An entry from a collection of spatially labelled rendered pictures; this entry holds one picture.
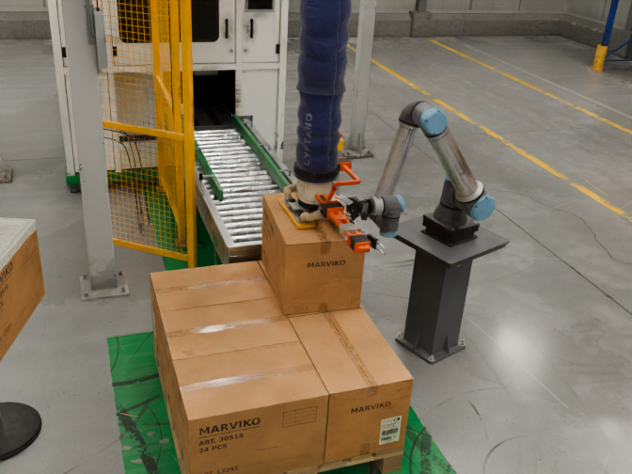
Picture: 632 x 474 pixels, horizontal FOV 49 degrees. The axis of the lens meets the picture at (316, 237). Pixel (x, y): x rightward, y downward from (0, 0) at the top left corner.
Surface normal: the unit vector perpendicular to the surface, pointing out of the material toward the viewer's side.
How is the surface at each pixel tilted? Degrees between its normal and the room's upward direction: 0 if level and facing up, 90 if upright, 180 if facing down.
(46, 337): 0
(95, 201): 90
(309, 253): 90
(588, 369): 0
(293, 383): 0
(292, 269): 90
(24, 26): 90
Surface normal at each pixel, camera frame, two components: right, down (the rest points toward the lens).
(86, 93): 0.33, 0.45
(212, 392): 0.06, -0.89
